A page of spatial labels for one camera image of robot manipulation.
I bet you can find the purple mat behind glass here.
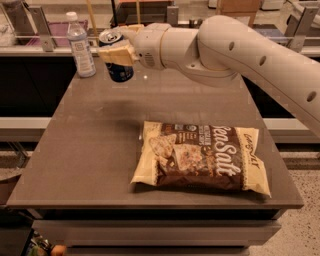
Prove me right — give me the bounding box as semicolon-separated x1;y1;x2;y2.
26;19;90;48

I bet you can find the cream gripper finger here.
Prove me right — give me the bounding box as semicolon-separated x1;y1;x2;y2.
98;45;138;66
115;24;144;40

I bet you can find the left metal railing bracket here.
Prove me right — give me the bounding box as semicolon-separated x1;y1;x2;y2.
29;5;55;52

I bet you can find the centre metal railing bracket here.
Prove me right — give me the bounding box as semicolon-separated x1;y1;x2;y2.
166;6;179;26

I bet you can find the cardboard box with label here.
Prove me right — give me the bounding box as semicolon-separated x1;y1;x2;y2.
216;0;260;27

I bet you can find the blue pepsi can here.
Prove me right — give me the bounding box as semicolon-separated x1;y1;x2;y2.
99;29;134;83

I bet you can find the yellow wooden stick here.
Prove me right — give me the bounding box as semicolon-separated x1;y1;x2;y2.
86;0;99;46

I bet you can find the right metal railing bracket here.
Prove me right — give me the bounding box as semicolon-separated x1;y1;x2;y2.
285;7;318;53

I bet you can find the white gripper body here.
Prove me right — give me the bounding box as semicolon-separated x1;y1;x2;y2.
134;23;170;70

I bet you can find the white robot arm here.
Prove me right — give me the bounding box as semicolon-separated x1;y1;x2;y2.
98;15;320;136

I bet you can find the sea salt chips bag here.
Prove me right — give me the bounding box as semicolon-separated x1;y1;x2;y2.
132;121;271;196

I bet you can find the metal railing bracket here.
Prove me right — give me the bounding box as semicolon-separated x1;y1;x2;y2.
285;7;318;53
29;5;55;52
166;6;179;26

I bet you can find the clear plastic water bottle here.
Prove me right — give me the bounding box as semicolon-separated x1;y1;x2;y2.
66;12;96;78

